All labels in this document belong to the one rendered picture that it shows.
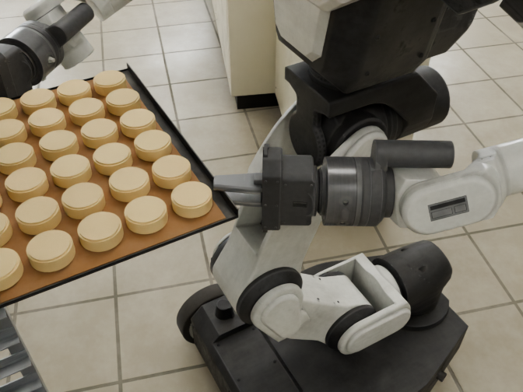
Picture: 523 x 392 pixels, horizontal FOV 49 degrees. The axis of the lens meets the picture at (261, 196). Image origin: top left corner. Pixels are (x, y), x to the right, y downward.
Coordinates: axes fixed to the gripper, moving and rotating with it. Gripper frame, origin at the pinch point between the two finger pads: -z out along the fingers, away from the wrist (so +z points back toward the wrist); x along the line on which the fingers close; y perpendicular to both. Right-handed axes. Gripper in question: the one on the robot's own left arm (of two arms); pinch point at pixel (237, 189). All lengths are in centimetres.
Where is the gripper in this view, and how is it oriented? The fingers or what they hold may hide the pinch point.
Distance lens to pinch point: 73.1
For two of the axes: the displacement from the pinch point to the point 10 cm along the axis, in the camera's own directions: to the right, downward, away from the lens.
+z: 10.0, 0.2, -0.1
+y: -0.2, 6.8, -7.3
